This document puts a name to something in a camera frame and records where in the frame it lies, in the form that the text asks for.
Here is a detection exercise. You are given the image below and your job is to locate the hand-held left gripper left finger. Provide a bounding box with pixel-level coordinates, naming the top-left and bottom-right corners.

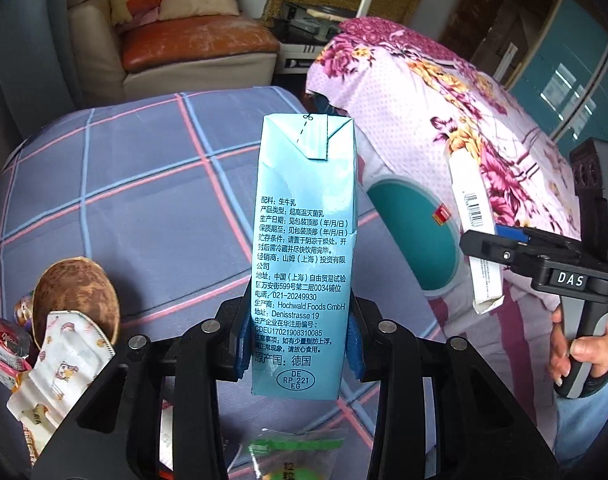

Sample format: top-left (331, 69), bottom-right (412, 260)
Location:
top-left (31, 280), bottom-right (258, 480)

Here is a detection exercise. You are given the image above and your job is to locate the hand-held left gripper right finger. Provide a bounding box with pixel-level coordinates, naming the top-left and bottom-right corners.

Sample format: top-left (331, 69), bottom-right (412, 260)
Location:
top-left (346, 295), bottom-right (565, 480)

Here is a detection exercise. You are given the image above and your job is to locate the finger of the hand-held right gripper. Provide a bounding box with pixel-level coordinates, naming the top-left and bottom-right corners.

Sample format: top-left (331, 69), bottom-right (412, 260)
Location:
top-left (459, 230), bottom-right (552, 281)
top-left (494, 225), bottom-right (582, 261)

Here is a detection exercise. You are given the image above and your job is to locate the light blue milk carton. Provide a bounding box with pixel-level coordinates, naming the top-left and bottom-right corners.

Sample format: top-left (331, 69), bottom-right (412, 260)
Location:
top-left (250, 112), bottom-right (359, 401)

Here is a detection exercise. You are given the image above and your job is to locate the person's right forearm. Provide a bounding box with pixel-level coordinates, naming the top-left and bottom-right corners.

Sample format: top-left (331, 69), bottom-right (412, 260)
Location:
top-left (553, 360), bottom-right (608, 467)

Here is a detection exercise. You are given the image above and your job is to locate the person's right hand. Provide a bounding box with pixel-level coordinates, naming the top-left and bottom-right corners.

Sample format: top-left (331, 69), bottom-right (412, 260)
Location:
top-left (546, 305), bottom-right (608, 387)

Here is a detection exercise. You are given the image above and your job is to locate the white teal pillow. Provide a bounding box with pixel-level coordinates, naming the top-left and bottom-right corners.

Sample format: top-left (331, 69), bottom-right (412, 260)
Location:
top-left (366, 175), bottom-right (472, 301)

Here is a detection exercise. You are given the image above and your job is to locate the clear green snack packet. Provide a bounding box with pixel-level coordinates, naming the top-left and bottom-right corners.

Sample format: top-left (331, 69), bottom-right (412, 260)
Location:
top-left (236, 427), bottom-right (345, 480)

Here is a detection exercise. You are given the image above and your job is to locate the pink floral quilt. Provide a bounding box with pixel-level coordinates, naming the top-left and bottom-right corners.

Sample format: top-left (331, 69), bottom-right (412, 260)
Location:
top-left (306, 16), bottom-right (608, 466)

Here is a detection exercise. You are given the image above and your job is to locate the brown wooden bowl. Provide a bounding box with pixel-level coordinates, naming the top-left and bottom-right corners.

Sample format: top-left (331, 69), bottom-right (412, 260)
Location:
top-left (32, 257), bottom-right (121, 354)

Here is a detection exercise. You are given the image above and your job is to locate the printed white face mask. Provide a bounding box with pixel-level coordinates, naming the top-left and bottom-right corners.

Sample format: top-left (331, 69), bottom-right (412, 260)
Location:
top-left (6, 310), bottom-right (116, 429)

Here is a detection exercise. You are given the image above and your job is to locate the blue plaid bedsheet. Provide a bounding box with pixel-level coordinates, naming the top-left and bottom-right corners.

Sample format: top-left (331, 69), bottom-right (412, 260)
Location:
top-left (0, 85), bottom-right (445, 480)

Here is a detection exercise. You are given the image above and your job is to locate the wooden teal cabinet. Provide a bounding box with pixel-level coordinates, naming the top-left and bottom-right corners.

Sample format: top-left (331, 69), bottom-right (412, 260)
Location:
top-left (454, 0), bottom-right (608, 147)

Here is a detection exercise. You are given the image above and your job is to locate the pink white snack packet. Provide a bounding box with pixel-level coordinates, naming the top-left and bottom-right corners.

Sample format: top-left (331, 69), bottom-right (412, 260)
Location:
top-left (0, 315), bottom-right (33, 392)

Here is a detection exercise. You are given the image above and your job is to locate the white low shelf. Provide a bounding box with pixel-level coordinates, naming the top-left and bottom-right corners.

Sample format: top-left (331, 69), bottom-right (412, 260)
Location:
top-left (276, 40), bottom-right (331, 74)

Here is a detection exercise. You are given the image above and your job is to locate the black stereo appliance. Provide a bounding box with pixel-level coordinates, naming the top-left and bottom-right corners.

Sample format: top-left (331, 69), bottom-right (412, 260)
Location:
top-left (274, 2), bottom-right (355, 44)

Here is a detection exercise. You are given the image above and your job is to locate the beige leather sofa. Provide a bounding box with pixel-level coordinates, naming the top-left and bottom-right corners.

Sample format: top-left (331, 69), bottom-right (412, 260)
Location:
top-left (66, 0), bottom-right (279, 106)

